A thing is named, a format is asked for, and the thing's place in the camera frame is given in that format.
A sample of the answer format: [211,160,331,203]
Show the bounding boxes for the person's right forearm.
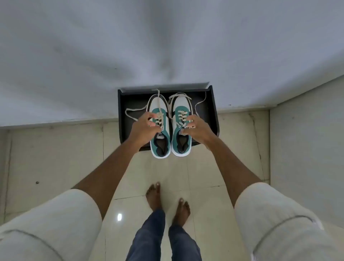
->
[205,138,262,207]

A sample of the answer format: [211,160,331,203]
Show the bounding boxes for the person's left foot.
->
[145,182,163,214]

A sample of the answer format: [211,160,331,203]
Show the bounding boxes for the person's right foot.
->
[171,198,191,227]

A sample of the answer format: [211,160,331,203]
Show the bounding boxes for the person's right sleeve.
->
[234,182,344,261]

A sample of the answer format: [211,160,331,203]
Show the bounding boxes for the person's sleeve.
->
[0,189,103,261]
[234,182,344,261]

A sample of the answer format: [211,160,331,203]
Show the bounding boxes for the black shoe rack shelf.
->
[118,86,220,152]

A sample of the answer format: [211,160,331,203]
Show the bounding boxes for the person's left hand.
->
[129,111,161,146]

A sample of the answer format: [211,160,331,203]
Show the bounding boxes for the teal white sneaker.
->
[168,91,207,157]
[125,89,171,158]

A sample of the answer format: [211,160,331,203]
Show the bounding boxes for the person's left sleeve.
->
[0,189,103,261]

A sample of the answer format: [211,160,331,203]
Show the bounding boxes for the person's left forearm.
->
[71,140,141,221]

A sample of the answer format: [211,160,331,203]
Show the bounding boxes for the person's right hand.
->
[185,114,216,147]

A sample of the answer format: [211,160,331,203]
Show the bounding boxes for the person's blue jeans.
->
[126,209,202,261]

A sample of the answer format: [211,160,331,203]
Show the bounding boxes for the person's foot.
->
[171,198,191,227]
[145,182,163,214]

